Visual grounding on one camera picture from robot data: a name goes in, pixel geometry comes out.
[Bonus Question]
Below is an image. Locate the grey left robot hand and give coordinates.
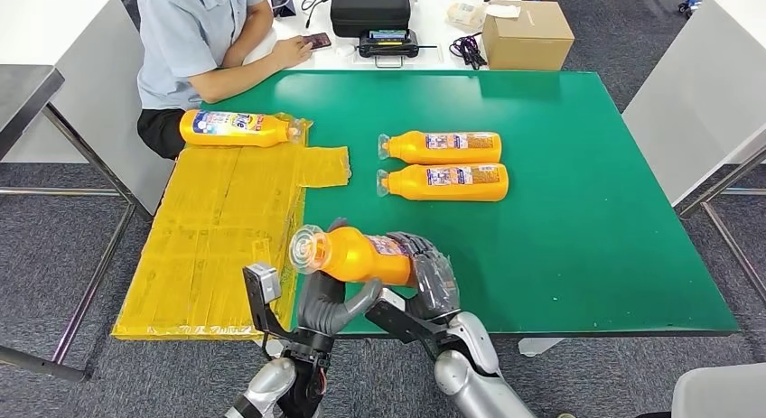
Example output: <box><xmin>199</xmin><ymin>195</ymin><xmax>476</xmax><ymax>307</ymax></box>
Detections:
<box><xmin>297</xmin><ymin>218</ymin><xmax>384</xmax><ymax>339</ymax></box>

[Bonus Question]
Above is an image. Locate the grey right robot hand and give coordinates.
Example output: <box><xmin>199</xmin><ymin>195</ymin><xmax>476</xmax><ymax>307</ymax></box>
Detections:
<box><xmin>386</xmin><ymin>230</ymin><xmax>462</xmax><ymax>324</ymax></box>

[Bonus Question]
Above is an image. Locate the orange detergent bottle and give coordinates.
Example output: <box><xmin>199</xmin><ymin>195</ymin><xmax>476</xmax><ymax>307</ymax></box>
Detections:
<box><xmin>288</xmin><ymin>223</ymin><xmax>420</xmax><ymax>288</ymax></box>
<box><xmin>178</xmin><ymin>108</ymin><xmax>304</xmax><ymax>148</ymax></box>
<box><xmin>375</xmin><ymin>163</ymin><xmax>510</xmax><ymax>203</ymax></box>
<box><xmin>377</xmin><ymin>130</ymin><xmax>503</xmax><ymax>166</ymax></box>

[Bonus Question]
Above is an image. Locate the white table foot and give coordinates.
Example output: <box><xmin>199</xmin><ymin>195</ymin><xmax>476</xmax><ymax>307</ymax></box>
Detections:
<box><xmin>517</xmin><ymin>339</ymin><xmax>564</xmax><ymax>358</ymax></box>

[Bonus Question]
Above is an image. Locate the yellow taped cardboard mat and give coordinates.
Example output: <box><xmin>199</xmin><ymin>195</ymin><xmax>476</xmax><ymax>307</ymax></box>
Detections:
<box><xmin>110</xmin><ymin>111</ymin><xmax>353</xmax><ymax>343</ymax></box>

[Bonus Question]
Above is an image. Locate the black handheld controller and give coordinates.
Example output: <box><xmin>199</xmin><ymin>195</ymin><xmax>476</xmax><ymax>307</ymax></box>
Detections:
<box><xmin>358</xmin><ymin>27</ymin><xmax>438</xmax><ymax>69</ymax></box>

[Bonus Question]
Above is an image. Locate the brown cardboard box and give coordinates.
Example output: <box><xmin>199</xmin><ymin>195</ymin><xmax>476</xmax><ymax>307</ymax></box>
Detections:
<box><xmin>481</xmin><ymin>0</ymin><xmax>576</xmax><ymax>71</ymax></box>

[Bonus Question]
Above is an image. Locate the clear plastic packet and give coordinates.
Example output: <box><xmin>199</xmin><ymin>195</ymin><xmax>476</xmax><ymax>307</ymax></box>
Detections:
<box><xmin>445</xmin><ymin>0</ymin><xmax>489</xmax><ymax>33</ymax></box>

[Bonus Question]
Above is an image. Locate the white crumpled tissue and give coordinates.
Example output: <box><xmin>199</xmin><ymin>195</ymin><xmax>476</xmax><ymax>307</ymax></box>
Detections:
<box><xmin>483</xmin><ymin>2</ymin><xmax>523</xmax><ymax>19</ymax></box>

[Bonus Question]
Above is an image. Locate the black carrying case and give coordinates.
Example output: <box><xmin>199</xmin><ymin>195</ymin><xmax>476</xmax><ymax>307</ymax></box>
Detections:
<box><xmin>329</xmin><ymin>0</ymin><xmax>412</xmax><ymax>39</ymax></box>

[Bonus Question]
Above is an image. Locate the white chair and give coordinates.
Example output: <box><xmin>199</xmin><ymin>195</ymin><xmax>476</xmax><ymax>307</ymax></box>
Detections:
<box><xmin>669</xmin><ymin>362</ymin><xmax>766</xmax><ymax>418</ymax></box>

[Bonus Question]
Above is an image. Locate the person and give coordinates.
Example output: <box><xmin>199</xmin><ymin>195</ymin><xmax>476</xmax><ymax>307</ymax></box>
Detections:
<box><xmin>135</xmin><ymin>0</ymin><xmax>313</xmax><ymax>161</ymax></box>

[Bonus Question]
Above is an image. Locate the white table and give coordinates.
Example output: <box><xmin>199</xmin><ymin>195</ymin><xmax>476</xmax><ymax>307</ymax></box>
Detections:
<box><xmin>621</xmin><ymin>0</ymin><xmax>766</xmax><ymax>309</ymax></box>
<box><xmin>0</xmin><ymin>0</ymin><xmax>176</xmax><ymax>216</ymax></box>

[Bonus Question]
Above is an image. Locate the grey steel table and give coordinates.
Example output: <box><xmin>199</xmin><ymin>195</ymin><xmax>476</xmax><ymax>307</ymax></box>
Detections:
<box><xmin>0</xmin><ymin>63</ymin><xmax>154</xmax><ymax>384</ymax></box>

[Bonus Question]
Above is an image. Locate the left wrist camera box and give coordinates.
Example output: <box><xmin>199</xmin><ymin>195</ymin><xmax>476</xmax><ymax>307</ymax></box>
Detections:
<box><xmin>242</xmin><ymin>262</ymin><xmax>284</xmax><ymax>336</ymax></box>

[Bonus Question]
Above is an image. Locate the black coiled cable bundle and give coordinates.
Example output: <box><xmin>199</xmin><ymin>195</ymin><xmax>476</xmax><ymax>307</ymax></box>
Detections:
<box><xmin>448</xmin><ymin>32</ymin><xmax>489</xmax><ymax>70</ymax></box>

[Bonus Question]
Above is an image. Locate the thin black cable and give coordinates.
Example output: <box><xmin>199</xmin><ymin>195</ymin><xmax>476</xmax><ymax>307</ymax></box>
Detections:
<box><xmin>299</xmin><ymin>0</ymin><xmax>349</xmax><ymax>29</ymax></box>

